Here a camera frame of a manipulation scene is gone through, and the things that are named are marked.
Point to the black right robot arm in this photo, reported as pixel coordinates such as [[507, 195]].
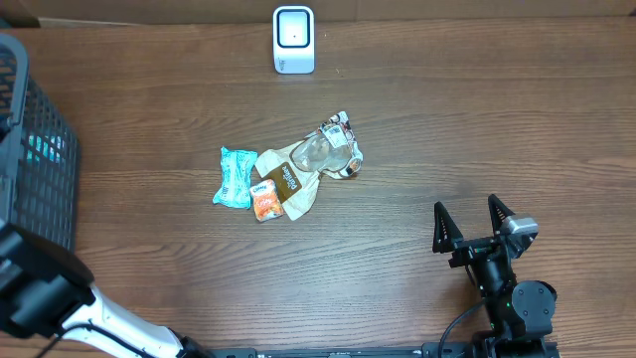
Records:
[[520, 312]]

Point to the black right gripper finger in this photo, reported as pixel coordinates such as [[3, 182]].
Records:
[[446, 234], [499, 212]]

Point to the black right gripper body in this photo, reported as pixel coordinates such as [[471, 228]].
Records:
[[469, 247]]

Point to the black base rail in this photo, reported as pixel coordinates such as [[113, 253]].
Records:
[[323, 353]]

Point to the white barcode scanner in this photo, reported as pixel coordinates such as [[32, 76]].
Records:
[[293, 40]]

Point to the black mesh basket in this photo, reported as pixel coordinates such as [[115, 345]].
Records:
[[40, 154]]

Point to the teal tissue pack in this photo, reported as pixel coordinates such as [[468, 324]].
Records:
[[236, 167]]

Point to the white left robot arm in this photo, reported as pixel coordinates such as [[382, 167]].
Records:
[[46, 290]]

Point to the orange tissue pack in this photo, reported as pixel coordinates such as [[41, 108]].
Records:
[[265, 201]]

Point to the beige brown snack bag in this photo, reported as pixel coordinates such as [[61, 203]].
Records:
[[296, 170]]

